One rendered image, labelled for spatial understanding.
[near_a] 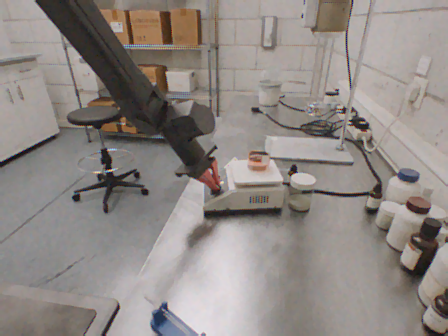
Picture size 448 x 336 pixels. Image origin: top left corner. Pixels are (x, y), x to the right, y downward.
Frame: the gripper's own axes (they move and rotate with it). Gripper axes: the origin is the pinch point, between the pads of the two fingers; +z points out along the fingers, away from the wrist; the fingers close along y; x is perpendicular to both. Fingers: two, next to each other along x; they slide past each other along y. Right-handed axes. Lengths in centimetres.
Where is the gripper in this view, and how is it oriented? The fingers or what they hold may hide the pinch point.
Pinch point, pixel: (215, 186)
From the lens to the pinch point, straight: 66.1
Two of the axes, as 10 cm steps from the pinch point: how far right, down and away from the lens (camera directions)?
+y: 5.4, -6.7, 5.1
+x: -6.8, 0.1, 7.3
